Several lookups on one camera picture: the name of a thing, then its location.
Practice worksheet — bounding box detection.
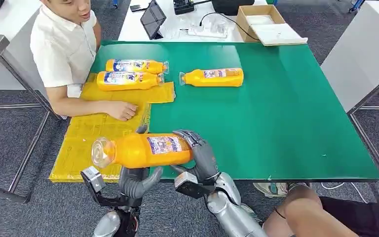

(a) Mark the person's hand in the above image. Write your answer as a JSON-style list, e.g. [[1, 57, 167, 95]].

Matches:
[[104, 100, 139, 122]]

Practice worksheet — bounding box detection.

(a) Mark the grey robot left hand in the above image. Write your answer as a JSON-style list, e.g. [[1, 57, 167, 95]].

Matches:
[[118, 125, 164, 200]]

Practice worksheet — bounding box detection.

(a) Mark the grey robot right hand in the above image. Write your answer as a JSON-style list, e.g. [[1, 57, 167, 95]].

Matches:
[[170, 129, 220, 182]]

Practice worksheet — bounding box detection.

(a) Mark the orange drink bottle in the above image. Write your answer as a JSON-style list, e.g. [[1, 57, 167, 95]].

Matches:
[[179, 68, 244, 88], [96, 71, 165, 91], [105, 59, 170, 75], [90, 132, 195, 170]]

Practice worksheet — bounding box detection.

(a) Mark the yellow plastic sheet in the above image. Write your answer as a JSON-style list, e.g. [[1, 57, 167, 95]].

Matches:
[[49, 72, 176, 183]]

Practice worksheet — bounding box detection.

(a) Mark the person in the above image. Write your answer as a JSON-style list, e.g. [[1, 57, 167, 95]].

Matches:
[[29, 0, 140, 122], [253, 182, 379, 237]]

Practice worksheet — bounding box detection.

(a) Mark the black tablet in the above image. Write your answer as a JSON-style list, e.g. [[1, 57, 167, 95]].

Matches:
[[140, 0, 167, 40]]

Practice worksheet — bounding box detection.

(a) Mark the white power strip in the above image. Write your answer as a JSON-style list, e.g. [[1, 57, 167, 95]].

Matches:
[[188, 26, 228, 39]]

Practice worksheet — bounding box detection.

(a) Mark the black device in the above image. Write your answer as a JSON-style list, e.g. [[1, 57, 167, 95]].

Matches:
[[173, 0, 195, 15]]

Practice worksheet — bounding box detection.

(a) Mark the open cardboard box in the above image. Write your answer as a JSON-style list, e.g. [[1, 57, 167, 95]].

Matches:
[[236, 4, 287, 43]]

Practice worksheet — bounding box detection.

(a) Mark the white flat sheet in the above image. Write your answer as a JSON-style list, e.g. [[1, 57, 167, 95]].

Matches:
[[251, 23, 308, 46]]

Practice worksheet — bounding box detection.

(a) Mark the black bag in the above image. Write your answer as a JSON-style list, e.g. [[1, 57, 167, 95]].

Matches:
[[211, 0, 256, 16]]

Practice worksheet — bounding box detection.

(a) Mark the white table with metal legs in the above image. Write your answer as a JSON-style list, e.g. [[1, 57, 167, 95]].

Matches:
[[320, 0, 379, 207]]

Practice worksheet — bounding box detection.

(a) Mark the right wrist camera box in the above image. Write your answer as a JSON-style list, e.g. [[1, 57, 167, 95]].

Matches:
[[174, 171, 216, 199]]

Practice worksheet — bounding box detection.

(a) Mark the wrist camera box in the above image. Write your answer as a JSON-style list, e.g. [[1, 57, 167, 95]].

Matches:
[[79, 166, 125, 208], [174, 171, 216, 199]]

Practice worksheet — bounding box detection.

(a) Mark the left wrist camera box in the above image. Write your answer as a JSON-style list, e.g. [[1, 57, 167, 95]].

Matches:
[[79, 166, 125, 208]]

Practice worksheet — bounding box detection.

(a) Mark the white floor cable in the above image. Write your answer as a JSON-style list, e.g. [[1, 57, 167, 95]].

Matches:
[[320, 182, 370, 203]]

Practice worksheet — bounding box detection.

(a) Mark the black cable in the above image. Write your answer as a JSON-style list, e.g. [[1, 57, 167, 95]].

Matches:
[[198, 12, 262, 42]]

